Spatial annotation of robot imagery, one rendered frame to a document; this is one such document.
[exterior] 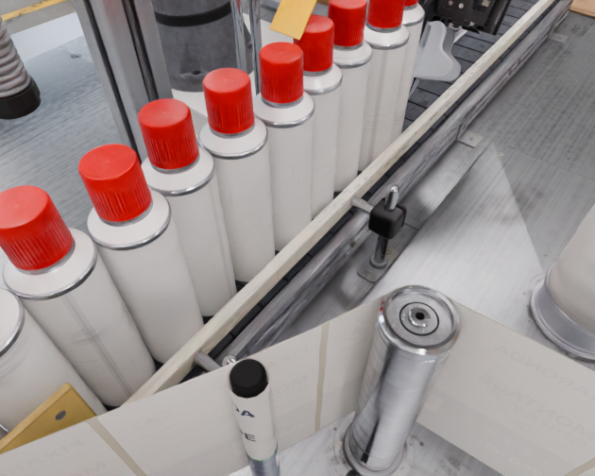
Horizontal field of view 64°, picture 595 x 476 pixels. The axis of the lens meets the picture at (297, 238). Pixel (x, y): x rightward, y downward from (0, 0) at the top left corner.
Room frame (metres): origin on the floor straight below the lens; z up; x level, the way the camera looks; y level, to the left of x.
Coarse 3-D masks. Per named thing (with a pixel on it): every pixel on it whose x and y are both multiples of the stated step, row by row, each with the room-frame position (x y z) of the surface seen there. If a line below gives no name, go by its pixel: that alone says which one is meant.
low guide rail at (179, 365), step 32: (544, 0) 0.82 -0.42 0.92; (512, 32) 0.71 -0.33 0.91; (480, 64) 0.62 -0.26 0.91; (448, 96) 0.54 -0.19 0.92; (416, 128) 0.47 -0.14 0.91; (384, 160) 0.41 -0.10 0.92; (352, 192) 0.36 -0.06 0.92; (320, 224) 0.31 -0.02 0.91; (288, 256) 0.27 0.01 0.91; (256, 288) 0.24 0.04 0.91; (224, 320) 0.21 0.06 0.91; (192, 352) 0.18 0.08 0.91; (160, 384) 0.15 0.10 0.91
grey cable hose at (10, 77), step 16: (0, 16) 0.28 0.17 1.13; (0, 32) 0.27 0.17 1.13; (0, 48) 0.27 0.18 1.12; (0, 64) 0.26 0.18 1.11; (16, 64) 0.27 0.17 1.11; (0, 80) 0.26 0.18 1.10; (16, 80) 0.27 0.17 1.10; (32, 80) 0.28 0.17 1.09; (0, 96) 0.26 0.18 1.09; (16, 96) 0.26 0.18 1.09; (32, 96) 0.27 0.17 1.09; (0, 112) 0.26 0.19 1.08; (16, 112) 0.26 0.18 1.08
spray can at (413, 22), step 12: (408, 0) 0.48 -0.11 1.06; (408, 12) 0.48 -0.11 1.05; (420, 12) 0.49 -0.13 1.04; (408, 24) 0.47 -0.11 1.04; (420, 24) 0.48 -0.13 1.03; (408, 48) 0.47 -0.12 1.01; (408, 60) 0.48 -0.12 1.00; (408, 72) 0.48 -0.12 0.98; (408, 84) 0.48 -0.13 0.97; (408, 96) 0.49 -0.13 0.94; (396, 120) 0.47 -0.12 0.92; (396, 132) 0.48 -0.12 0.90
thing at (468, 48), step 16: (512, 0) 0.91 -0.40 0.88; (528, 0) 0.91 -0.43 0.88; (512, 16) 0.84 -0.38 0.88; (544, 16) 0.88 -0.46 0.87; (528, 32) 0.79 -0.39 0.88; (464, 48) 0.73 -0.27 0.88; (480, 48) 0.73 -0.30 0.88; (512, 48) 0.73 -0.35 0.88; (464, 64) 0.68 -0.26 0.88; (496, 64) 0.68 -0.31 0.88; (432, 80) 0.63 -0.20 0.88; (480, 80) 0.63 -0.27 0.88; (416, 96) 0.59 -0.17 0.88; (432, 96) 0.59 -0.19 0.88; (464, 96) 0.59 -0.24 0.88; (416, 112) 0.55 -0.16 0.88; (448, 112) 0.55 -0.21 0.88; (432, 128) 0.52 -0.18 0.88; (416, 144) 0.48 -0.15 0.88; (400, 160) 0.45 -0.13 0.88; (384, 176) 0.42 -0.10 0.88; (368, 192) 0.40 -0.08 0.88; (352, 208) 0.37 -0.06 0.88; (336, 224) 0.35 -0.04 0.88; (320, 240) 0.32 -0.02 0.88; (304, 256) 0.30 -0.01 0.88; (288, 272) 0.28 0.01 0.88; (240, 288) 0.26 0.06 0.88; (272, 288) 0.26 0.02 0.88; (256, 304) 0.25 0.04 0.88; (208, 320) 0.23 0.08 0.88; (240, 320) 0.23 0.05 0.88
